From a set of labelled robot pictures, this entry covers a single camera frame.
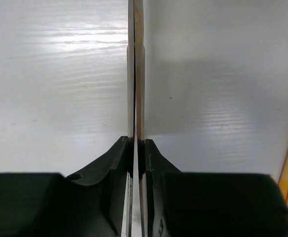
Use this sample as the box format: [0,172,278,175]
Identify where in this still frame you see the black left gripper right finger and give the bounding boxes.
[144,139,288,237]

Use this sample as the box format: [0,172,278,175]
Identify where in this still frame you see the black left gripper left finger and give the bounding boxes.
[0,137,128,237]

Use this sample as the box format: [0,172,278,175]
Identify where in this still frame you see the silver metal tongs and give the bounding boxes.
[126,0,149,237]

